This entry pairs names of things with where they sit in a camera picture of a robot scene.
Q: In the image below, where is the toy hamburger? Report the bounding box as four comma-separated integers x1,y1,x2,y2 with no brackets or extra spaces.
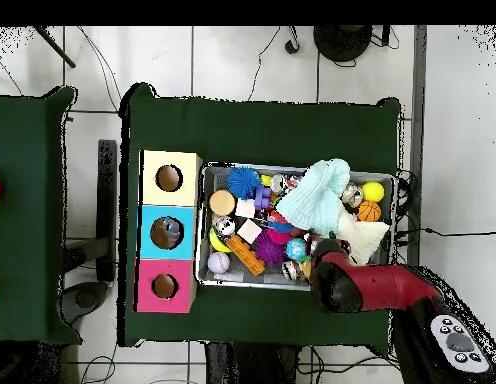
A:
208,189,237,218

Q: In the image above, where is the blue spiky ball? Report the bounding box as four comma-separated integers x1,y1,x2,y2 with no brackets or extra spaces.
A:
226,166,262,200

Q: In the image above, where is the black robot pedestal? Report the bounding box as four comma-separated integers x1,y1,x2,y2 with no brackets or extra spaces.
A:
204,342,301,384

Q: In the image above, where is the white toy baseball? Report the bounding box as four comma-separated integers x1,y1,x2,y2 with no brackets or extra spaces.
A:
207,251,232,275

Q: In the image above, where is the black upright panel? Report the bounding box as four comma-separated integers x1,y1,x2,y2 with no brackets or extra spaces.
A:
96,139,118,283

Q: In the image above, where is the orange toy basketball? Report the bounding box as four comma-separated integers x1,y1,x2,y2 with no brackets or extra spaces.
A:
356,199,382,222

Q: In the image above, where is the thin black rod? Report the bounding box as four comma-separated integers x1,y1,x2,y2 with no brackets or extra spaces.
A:
32,25,77,69

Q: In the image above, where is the black round stand base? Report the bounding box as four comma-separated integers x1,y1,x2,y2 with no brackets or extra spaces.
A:
312,25,373,63

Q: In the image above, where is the yellow ball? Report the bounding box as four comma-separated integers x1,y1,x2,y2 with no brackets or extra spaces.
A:
360,180,386,203

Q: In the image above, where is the clear mesh bin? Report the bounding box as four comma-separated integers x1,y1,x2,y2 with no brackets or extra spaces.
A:
194,161,397,296

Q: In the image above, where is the mint green cloth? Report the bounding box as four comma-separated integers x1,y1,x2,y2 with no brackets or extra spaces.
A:
275,158,351,237

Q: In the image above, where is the dark green table cloth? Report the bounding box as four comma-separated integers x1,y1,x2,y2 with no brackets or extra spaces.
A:
0,86,83,346
118,82,402,348

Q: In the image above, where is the wooden cube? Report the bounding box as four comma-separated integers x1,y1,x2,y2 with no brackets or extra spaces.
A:
236,218,264,244

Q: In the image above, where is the black cable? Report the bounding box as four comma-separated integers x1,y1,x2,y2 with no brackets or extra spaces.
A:
395,226,496,238

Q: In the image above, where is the clear plastic packet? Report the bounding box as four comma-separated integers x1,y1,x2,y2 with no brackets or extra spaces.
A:
162,217,184,241

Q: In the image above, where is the cream knitted cloth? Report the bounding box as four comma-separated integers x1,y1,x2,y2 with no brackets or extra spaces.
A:
335,215,390,266

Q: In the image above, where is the grey rounded floor base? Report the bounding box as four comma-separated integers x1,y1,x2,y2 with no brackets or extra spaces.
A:
57,281,110,326

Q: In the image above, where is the wooden box with three holes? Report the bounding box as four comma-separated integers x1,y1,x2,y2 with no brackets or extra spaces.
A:
133,149,204,314

